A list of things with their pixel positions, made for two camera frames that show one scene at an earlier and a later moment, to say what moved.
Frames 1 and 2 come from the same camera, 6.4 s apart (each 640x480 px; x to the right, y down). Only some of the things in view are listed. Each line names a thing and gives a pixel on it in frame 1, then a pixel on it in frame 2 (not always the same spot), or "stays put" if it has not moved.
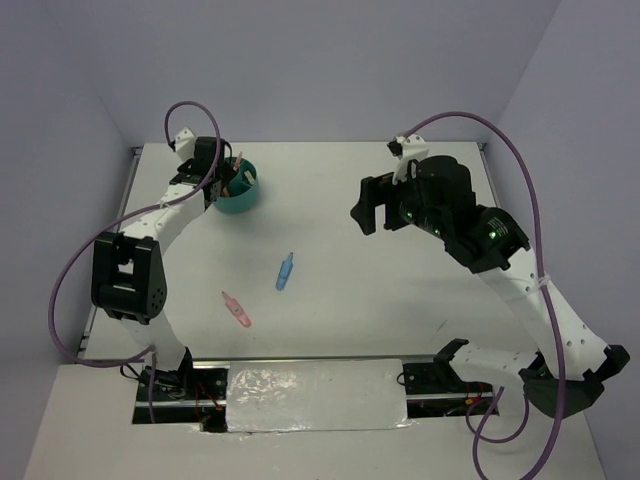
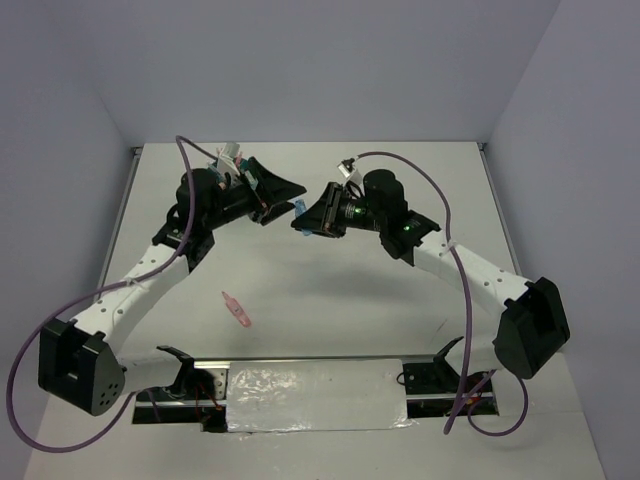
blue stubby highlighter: [285, 272] -> [300, 208]
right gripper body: [421, 215] -> [346, 211]
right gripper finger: [397, 215] -> [334, 232]
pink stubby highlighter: [237, 310] stays put
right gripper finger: [373, 191] -> [314, 218]
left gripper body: [185, 169] -> [241, 200]
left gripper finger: [227, 170] -> [271, 188]
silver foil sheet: [316, 395] stays put
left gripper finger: [211, 194] -> [276, 211]
